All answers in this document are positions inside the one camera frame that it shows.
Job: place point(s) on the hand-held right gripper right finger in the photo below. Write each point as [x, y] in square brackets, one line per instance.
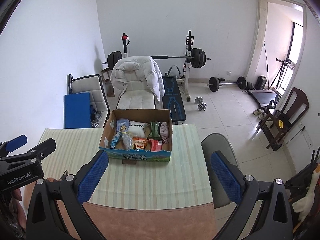
[225, 177]

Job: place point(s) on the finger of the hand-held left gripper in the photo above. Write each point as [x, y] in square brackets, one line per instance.
[45, 147]
[15, 141]

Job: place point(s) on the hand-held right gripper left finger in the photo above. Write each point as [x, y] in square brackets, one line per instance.
[93, 177]

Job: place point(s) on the blue snack packet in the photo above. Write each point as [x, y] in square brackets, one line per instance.
[115, 140]

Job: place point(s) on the printed cardboard box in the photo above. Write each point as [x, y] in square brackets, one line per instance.
[135, 156]

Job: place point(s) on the clear plastic bag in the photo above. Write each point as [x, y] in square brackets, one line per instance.
[127, 141]

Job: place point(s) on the orange panda snack packet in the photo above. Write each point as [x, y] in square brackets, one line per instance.
[140, 143]

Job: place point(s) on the light blue tissue pack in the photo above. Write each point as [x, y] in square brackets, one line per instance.
[122, 126]

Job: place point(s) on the white NMRY packet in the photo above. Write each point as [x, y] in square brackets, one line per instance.
[137, 130]

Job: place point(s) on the red snack packet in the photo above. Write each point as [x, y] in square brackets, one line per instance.
[156, 145]

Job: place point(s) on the green snack packet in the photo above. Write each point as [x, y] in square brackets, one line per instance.
[154, 130]

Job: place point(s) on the person's left hand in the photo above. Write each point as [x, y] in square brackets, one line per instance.
[21, 215]

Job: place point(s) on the grey shell chair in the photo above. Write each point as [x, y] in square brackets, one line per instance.
[207, 147]

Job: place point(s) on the blue folded mat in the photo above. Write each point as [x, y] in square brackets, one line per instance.
[76, 110]

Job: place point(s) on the white shoe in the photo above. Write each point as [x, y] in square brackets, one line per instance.
[256, 111]
[262, 115]

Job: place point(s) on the white goose plush toy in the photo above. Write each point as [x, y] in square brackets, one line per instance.
[306, 202]

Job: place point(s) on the white padded chair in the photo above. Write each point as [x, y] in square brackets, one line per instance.
[135, 100]

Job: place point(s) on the black and blue weight bench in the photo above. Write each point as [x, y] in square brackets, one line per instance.
[175, 105]

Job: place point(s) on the black treadmill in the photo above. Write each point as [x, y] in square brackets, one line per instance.
[262, 96]

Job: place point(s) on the black router antennas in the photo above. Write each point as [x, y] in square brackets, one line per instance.
[315, 156]

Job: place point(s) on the brown cardboard carton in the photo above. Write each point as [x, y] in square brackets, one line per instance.
[107, 77]

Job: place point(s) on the short barbell with black plates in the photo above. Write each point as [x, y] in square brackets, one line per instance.
[213, 83]

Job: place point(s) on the black heater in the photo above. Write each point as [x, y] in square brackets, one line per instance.
[261, 82]

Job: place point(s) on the dark wooden chair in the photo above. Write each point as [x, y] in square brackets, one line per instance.
[298, 100]

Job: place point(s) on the white down jacket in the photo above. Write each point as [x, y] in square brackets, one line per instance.
[135, 65]

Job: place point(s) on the long barbell with black plates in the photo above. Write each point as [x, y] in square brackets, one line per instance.
[197, 57]

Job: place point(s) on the white barbell rack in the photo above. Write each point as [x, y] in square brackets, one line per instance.
[189, 40]

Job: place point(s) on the grey padded chair black frame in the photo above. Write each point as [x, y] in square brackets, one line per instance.
[85, 85]

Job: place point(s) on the white wall socket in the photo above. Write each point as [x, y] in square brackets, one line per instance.
[308, 138]

